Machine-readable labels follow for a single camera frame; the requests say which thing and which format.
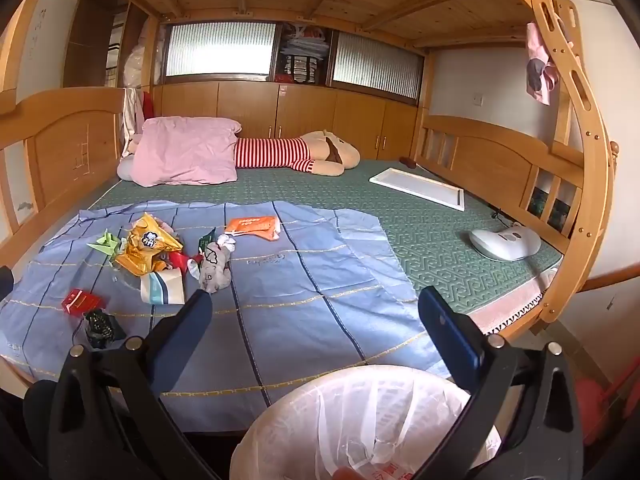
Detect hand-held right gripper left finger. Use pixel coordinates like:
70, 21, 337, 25
47, 289, 222, 480

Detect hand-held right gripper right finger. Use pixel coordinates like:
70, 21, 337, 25
417, 285, 586, 480

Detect light blue face mask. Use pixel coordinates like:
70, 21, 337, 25
140, 267, 187, 306

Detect white printed garment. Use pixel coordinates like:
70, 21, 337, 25
198, 241, 233, 293

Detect red garment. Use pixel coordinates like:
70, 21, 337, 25
167, 252, 203, 276

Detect small red box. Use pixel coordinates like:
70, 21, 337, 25
61, 288, 103, 317

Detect yellow snack bag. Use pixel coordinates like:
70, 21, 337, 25
114, 212, 185, 276

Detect dark wrapper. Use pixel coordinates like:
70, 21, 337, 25
82, 309, 126, 348

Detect green paper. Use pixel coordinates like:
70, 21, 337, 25
86, 229, 126, 263

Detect orange packet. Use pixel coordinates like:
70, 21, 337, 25
224, 215, 281, 242

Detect white lined trash bin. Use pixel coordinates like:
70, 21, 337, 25
230, 364, 502, 480

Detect white massage pillow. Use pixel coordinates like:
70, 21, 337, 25
469, 223, 542, 262

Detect green patterned bed mat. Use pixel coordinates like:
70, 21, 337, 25
87, 159, 563, 321

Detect blue striped sheet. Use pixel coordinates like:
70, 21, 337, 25
0, 200, 451, 418

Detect white framed board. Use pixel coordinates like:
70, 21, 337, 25
369, 168, 466, 212

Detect red plastic stool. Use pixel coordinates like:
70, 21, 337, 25
575, 360, 640, 436

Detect pink pillow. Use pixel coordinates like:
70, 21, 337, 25
132, 116, 242, 188

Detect red striped plush toy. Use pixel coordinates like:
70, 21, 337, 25
235, 130, 362, 177

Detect white striped cloth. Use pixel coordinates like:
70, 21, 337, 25
122, 87, 143, 136

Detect wooden cabinet with glass doors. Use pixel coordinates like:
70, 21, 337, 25
152, 20, 433, 161

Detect white bagged quilts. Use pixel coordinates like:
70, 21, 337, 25
122, 20, 166, 88

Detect pink hanging cloth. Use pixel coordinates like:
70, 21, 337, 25
525, 22, 560, 106

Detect bundle of plastic bags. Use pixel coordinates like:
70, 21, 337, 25
277, 24, 331, 85

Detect black cable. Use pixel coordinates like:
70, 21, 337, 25
487, 205, 521, 226

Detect wooden bunk bed frame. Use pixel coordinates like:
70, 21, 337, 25
0, 0, 640, 396

